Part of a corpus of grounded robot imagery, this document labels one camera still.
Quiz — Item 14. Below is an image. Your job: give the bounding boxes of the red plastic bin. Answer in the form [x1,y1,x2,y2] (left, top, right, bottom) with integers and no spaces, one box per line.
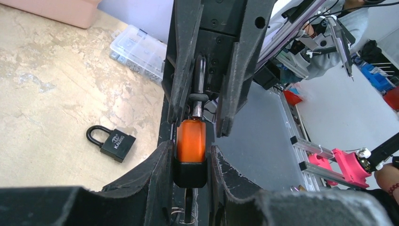
[283,90,303,106]

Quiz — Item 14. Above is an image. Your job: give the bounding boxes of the clear screw organizer box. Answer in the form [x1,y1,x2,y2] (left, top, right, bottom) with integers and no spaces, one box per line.
[110,25,167,86]

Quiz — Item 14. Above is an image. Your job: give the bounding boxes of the pink plastic storage box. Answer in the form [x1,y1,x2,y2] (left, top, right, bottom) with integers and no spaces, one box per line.
[0,0,101,29]

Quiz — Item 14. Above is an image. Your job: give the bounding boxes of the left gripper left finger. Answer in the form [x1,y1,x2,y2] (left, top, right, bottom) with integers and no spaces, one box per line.
[0,141,173,226]

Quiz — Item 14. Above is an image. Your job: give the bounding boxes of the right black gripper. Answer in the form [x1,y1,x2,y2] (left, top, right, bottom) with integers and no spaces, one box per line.
[165,0,276,137]

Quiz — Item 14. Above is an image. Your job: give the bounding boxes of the person in grey shirt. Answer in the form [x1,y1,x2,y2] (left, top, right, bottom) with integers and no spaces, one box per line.
[280,0,370,82]

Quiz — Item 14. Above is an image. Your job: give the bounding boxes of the orange black padlock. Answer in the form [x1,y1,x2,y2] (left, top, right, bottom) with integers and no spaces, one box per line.
[173,55,209,189]

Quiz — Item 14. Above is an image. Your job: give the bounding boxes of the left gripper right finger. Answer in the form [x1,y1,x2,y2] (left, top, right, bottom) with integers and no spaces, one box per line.
[210,145,392,226]

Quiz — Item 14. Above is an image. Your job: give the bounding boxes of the pink teleoperation handle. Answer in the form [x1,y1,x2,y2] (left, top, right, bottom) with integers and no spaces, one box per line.
[300,148,371,190]

